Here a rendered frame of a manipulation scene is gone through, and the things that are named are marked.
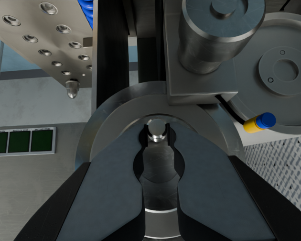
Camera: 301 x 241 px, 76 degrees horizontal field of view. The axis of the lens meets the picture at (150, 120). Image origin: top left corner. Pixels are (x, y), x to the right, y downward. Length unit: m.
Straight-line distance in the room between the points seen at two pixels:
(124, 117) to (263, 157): 0.27
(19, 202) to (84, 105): 2.02
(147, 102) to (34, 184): 0.46
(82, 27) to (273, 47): 0.28
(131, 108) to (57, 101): 2.55
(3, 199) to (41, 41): 0.40
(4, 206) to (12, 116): 2.41
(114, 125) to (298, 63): 0.17
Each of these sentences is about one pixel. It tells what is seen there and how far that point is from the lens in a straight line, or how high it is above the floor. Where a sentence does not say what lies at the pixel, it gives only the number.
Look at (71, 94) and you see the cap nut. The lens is 0.56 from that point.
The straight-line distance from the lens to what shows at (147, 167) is 0.15.
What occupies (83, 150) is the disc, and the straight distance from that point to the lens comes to 0.18.
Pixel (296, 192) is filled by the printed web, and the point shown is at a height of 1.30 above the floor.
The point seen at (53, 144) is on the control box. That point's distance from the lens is 0.56.
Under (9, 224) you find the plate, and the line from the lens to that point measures 0.63.
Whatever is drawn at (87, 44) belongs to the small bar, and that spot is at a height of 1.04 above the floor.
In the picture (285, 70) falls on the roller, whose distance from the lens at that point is 0.22.
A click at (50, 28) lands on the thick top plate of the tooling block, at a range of 0.39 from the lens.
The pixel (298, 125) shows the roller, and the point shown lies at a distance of 0.21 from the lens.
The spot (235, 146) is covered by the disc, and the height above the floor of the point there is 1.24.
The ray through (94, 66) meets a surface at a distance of 0.21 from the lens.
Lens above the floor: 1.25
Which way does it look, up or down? 12 degrees down
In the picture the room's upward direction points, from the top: 177 degrees clockwise
